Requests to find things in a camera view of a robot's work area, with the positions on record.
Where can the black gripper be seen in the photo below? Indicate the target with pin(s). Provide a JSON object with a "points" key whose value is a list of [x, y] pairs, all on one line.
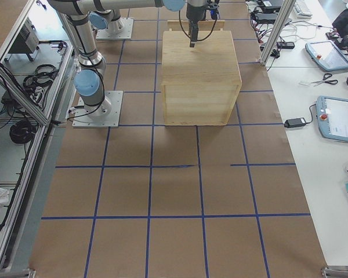
{"points": [[195, 12]]}

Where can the wooden drawer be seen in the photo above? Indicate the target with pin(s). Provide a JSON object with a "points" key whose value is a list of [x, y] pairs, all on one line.
{"points": [[206, 25]]}

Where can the wooden drawer cabinet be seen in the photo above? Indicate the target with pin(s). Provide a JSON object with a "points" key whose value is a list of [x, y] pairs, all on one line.
{"points": [[200, 84]]}

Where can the black small device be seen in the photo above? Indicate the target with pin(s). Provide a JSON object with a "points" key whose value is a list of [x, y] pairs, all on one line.
{"points": [[285, 45]]}

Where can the white keyboard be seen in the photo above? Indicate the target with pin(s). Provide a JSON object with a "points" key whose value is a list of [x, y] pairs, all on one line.
{"points": [[301, 9]]}

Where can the upper teach pendant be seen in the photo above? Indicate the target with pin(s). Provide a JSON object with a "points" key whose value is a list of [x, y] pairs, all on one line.
{"points": [[327, 56]]}

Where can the teach pendant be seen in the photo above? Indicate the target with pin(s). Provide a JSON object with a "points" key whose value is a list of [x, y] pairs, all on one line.
{"points": [[332, 117], [327, 56]]}

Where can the black power adapter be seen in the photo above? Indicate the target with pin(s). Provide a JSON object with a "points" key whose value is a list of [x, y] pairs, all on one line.
{"points": [[295, 122]]}

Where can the grey control box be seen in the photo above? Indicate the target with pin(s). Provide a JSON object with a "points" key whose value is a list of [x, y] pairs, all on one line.
{"points": [[26, 41]]}

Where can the lower teach pendant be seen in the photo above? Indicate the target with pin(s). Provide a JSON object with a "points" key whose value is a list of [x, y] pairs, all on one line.
{"points": [[332, 117]]}

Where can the aluminium frame post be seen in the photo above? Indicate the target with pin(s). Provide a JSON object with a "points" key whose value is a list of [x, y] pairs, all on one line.
{"points": [[284, 13]]}

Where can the black handled scissors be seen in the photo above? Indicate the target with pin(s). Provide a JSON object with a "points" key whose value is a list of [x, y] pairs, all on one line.
{"points": [[325, 79]]}

